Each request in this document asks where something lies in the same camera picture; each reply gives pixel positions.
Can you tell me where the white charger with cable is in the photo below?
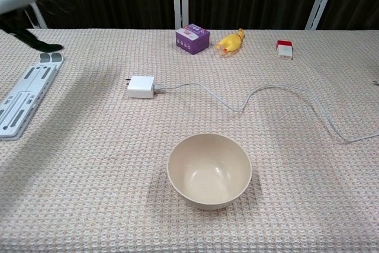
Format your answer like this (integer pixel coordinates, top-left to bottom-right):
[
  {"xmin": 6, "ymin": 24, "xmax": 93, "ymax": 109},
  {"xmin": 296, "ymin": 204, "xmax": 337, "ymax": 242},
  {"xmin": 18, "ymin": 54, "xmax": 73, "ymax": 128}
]
[{"xmin": 153, "ymin": 79, "xmax": 379, "ymax": 145}]

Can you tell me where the white folding laptop stand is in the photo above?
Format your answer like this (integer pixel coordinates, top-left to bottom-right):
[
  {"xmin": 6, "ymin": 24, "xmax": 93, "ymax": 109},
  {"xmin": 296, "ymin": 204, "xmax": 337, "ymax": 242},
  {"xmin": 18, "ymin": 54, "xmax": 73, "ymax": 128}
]
[{"xmin": 0, "ymin": 52, "xmax": 65, "ymax": 142}]

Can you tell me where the purple cardboard box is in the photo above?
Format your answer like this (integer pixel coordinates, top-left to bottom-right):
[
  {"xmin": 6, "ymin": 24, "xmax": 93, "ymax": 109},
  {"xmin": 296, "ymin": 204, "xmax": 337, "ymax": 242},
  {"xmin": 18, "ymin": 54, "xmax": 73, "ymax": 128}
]
[{"xmin": 175, "ymin": 22, "xmax": 211, "ymax": 56}]

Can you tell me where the yellow rubber chicken toy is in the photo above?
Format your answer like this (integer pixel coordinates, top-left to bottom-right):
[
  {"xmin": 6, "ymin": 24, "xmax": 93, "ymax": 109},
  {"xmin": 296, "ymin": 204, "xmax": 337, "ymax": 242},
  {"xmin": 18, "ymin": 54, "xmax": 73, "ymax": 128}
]
[{"xmin": 214, "ymin": 28, "xmax": 247, "ymax": 57}]

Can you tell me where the beige bowl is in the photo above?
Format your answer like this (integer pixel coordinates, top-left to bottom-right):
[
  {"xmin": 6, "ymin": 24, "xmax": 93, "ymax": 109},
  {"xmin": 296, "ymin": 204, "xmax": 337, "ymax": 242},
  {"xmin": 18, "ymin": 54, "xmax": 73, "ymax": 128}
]
[{"xmin": 166, "ymin": 133, "xmax": 253, "ymax": 211}]

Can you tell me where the small red white box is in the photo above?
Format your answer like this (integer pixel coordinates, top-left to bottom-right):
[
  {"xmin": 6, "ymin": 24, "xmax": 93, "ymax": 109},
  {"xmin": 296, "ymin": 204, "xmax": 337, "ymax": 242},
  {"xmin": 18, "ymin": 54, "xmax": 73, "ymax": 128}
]
[{"xmin": 275, "ymin": 40, "xmax": 294, "ymax": 62}]

